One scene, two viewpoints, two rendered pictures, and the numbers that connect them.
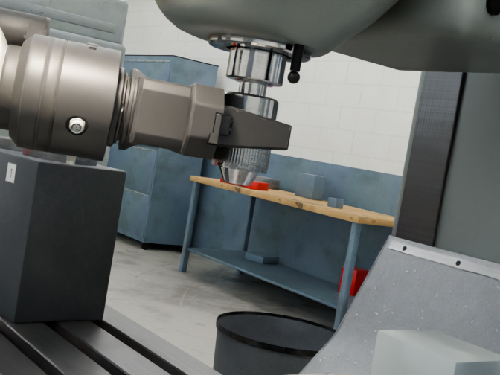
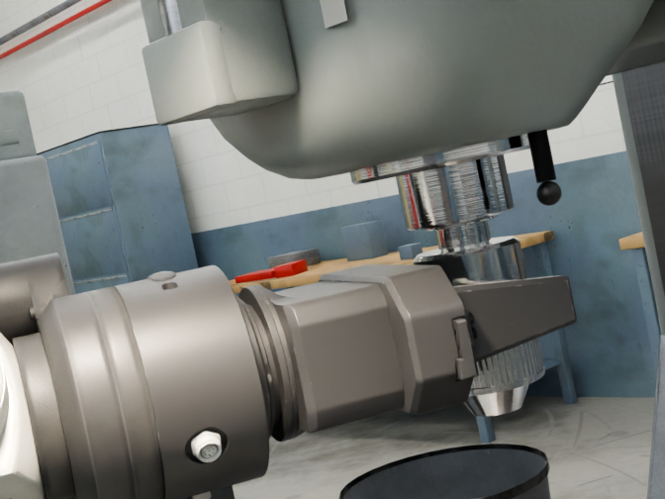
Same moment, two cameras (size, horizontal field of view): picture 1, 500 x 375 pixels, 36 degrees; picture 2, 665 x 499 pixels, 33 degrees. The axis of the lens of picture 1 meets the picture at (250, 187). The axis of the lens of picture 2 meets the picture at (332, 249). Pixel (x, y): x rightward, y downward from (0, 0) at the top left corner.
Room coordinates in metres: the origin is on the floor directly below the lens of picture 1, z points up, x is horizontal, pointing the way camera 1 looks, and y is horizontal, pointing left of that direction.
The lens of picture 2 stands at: (0.15, 0.10, 1.30)
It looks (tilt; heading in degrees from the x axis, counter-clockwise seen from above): 3 degrees down; 356
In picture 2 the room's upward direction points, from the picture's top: 12 degrees counter-clockwise
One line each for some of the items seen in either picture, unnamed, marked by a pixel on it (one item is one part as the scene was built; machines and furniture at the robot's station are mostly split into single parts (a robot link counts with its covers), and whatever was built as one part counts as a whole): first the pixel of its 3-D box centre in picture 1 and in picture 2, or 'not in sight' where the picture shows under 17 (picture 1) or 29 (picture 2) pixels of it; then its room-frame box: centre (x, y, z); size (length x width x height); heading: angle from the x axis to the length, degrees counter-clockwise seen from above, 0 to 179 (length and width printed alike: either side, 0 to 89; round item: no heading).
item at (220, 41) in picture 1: (260, 47); (447, 156); (0.63, 0.01, 1.31); 0.09 x 0.09 x 0.01
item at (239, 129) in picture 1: (252, 131); (508, 315); (0.60, 0.01, 1.24); 0.06 x 0.02 x 0.03; 103
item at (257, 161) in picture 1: (244, 138); (480, 326); (0.63, 0.01, 1.23); 0.05 x 0.05 x 0.05
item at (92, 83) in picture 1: (135, 113); (280, 365); (0.61, 0.10, 1.24); 0.13 x 0.12 x 0.10; 13
